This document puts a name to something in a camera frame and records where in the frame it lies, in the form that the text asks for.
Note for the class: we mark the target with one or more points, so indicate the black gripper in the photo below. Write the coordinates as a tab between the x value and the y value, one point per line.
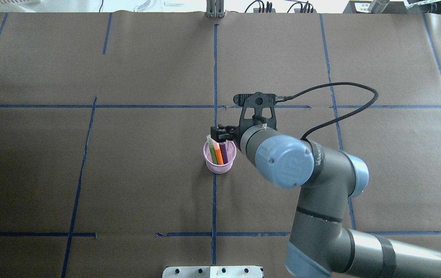
233	133

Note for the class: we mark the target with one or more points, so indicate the orange highlighter pen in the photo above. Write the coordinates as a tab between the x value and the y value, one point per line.
217	153

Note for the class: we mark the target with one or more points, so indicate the green highlighter pen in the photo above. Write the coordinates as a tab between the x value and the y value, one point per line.
211	146

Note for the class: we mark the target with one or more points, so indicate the purple highlighter pen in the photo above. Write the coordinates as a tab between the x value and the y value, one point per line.
224	152

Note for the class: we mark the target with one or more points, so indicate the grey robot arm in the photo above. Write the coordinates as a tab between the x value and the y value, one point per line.
319	245

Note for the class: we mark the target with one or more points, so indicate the pink mesh pen holder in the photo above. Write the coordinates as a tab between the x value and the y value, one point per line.
220	169

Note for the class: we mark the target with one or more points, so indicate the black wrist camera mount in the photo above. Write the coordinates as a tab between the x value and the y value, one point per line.
257	108

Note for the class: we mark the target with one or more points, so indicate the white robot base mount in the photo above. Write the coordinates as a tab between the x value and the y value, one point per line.
214	272

